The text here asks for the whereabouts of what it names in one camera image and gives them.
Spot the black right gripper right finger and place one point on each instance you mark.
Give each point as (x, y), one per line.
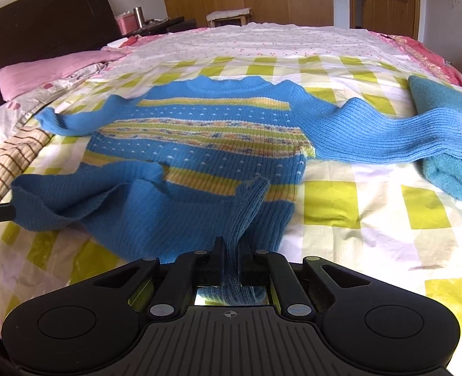
(271, 271)

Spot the pink pillow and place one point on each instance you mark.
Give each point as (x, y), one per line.
(20, 78)

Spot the folded teal fleece garment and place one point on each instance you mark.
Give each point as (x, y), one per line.
(440, 108)

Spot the wooden door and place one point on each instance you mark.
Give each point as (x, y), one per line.
(396, 17)

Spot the dark wooden headboard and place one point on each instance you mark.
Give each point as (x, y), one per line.
(41, 29)

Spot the brown striped blanket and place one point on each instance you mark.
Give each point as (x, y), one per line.
(18, 152)

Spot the dark bedside table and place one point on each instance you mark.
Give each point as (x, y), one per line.
(164, 26)

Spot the blue striped knit sweater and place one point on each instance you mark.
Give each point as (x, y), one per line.
(168, 172)

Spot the steel thermos flask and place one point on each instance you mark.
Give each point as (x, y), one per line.
(139, 16)

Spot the white floral bed sheet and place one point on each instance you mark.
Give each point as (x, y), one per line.
(268, 40)

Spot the pink storage box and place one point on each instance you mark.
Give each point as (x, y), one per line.
(127, 23)

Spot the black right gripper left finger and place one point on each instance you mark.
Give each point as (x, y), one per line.
(182, 279)

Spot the yellow checked bed sheet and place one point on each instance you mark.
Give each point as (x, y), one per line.
(384, 221)

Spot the pink bedspread edge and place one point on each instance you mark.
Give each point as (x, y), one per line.
(427, 59)

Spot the small padded stool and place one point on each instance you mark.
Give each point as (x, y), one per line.
(229, 17)

